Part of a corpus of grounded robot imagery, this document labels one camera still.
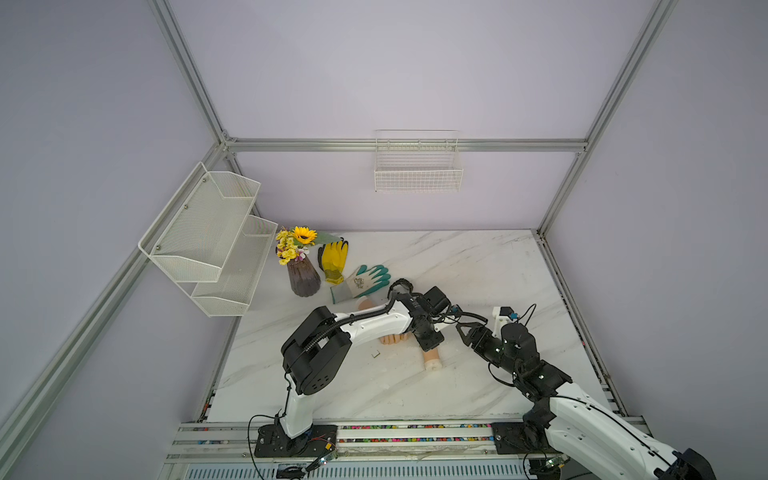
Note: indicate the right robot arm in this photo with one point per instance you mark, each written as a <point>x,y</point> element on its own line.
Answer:
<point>570,420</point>

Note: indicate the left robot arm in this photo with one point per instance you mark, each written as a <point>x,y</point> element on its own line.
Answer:
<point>315,352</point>

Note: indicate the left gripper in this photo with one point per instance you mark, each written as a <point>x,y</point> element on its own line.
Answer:
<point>436,339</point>

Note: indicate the white two-tier mesh shelf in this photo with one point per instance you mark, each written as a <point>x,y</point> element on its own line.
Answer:
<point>210,243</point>

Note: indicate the yellow black work glove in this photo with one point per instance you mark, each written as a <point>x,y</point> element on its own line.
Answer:
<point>332,260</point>

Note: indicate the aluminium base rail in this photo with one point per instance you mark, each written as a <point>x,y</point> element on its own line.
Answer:
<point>356,440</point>

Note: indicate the yellow sunflower bouquet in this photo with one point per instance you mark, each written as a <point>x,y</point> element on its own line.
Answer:
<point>294,244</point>

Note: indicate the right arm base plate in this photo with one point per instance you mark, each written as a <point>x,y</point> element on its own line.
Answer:
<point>520,438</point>

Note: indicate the green white garden glove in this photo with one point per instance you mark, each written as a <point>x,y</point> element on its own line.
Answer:
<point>364,281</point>

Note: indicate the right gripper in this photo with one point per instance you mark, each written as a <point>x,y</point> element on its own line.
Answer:
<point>478,330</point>

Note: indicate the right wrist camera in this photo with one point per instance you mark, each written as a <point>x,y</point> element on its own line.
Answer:
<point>502,316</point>

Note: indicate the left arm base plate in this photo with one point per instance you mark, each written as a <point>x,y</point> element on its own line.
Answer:
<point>273,442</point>

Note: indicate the white wire wall basket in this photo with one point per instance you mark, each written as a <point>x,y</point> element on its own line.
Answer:
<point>417,161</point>

